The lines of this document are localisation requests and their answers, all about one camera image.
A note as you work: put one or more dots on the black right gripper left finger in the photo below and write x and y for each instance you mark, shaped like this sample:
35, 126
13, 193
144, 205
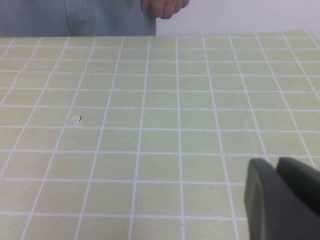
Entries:
272, 212

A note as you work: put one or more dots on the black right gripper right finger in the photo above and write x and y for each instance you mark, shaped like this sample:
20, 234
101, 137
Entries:
300, 180

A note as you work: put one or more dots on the person's left hand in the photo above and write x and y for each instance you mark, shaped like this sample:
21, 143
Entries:
166, 7

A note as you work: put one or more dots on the green checked tablecloth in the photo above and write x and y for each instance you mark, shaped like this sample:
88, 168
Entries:
160, 140

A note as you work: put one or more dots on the blue denim trousers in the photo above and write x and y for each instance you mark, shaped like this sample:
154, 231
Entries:
75, 17

